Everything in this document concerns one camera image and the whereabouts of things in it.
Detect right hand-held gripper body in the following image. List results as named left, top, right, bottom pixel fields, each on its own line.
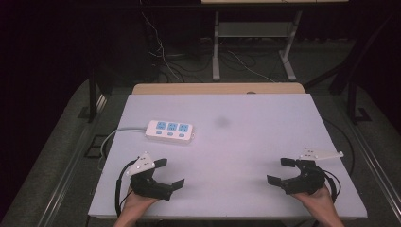
left=280, top=147, right=344, bottom=196

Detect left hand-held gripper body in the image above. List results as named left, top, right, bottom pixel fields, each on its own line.
left=126, top=150, right=174, bottom=201

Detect person's left hand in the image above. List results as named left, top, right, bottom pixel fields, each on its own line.
left=121, top=188, right=160, bottom=219

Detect person's right hand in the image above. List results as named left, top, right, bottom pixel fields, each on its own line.
left=291, top=184, right=339, bottom=220

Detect white power strip blue sockets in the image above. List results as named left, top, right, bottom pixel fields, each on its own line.
left=145, top=119, right=196, bottom=145

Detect dark metal stand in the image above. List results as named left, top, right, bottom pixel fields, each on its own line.
left=345, top=79, right=374, bottom=125
left=87, top=67, right=110, bottom=124

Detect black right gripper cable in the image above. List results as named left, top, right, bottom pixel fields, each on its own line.
left=322, top=169, right=342, bottom=203

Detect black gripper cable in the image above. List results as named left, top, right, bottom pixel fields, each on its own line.
left=114, top=159, right=137, bottom=218
left=322, top=169, right=342, bottom=203

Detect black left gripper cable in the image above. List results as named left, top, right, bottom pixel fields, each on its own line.
left=114, top=159, right=137, bottom=218

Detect thin black cable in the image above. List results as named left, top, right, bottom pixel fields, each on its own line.
left=321, top=116, right=357, bottom=178

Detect grey power strip cable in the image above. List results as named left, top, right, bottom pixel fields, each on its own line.
left=96, top=126, right=148, bottom=172

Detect white floor cable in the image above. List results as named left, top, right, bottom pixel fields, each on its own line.
left=140, top=11, right=184, bottom=83

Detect grey metal frame table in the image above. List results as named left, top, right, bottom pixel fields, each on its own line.
left=200, top=0, right=349, bottom=82

